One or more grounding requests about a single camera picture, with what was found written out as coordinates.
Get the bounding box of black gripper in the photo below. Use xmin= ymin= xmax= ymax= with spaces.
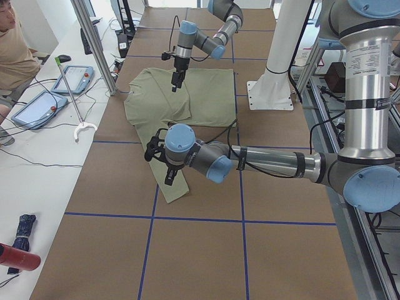
xmin=171 ymin=56 xmax=189 ymax=93
xmin=164 ymin=163 xmax=180 ymax=186

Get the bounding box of olive green long-sleeve shirt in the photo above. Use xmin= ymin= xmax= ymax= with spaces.
xmin=124 ymin=67 xmax=237 ymax=204

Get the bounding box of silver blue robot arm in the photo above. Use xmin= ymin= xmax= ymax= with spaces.
xmin=162 ymin=1 xmax=244 ymax=93
xmin=160 ymin=1 xmax=399 ymax=213

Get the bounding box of far blue teach pendant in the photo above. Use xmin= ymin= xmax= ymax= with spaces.
xmin=51 ymin=65 xmax=94 ymax=95

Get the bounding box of blue teach pendant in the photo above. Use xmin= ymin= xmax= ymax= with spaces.
xmin=51 ymin=65 xmax=94 ymax=95
xmin=11 ymin=91 xmax=68 ymax=130

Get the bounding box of silver reacher grabber stick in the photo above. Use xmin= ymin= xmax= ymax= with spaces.
xmin=55 ymin=56 xmax=98 ymax=143

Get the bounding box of black computer mouse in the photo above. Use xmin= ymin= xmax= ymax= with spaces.
xmin=57 ymin=54 xmax=71 ymax=63

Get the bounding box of near blue teach pendant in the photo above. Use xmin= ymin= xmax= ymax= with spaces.
xmin=11 ymin=91 xmax=68 ymax=130

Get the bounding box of person in beige shirt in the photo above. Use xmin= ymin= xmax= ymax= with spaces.
xmin=0 ymin=0 xmax=41 ymax=117

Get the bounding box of folded dark blue umbrella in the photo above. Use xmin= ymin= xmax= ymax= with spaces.
xmin=7 ymin=214 xmax=36 ymax=275

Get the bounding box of red cylinder bottle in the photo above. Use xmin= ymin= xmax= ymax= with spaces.
xmin=1 ymin=244 xmax=41 ymax=271

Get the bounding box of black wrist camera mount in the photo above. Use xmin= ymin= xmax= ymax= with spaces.
xmin=144 ymin=128 xmax=167 ymax=163
xmin=161 ymin=51 xmax=175 ymax=61

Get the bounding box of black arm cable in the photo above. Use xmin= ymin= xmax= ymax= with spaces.
xmin=199 ymin=117 xmax=348 ymax=179
xmin=168 ymin=15 xmax=216 ymax=62

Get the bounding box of white camera mast pole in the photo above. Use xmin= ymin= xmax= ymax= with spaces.
xmin=247 ymin=0 xmax=314 ymax=111

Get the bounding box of aluminium frame rail structure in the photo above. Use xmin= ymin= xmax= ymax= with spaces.
xmin=298 ymin=36 xmax=399 ymax=299

